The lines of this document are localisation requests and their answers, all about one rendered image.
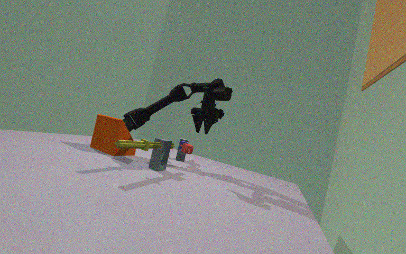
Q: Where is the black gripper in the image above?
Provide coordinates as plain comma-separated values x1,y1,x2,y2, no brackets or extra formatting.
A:
191,98,218,134

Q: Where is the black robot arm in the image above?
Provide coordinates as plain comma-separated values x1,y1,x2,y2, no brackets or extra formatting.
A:
123,78,233,132

